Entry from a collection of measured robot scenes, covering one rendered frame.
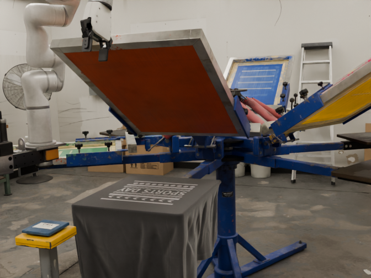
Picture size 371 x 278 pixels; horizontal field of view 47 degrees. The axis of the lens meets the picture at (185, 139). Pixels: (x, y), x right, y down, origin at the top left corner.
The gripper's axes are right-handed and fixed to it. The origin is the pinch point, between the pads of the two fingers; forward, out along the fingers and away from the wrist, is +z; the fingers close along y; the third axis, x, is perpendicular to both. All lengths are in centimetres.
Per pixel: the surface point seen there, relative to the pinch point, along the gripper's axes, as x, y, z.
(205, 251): 21, -60, 64
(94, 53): -12.9, -18.8, -7.0
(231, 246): 6, -165, 73
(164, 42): 16.5, -14.8, -8.2
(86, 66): -21.2, -26.4, -5.0
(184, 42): 23.2, -15.7, -7.9
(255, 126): 32, -95, 6
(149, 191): -1, -50, 41
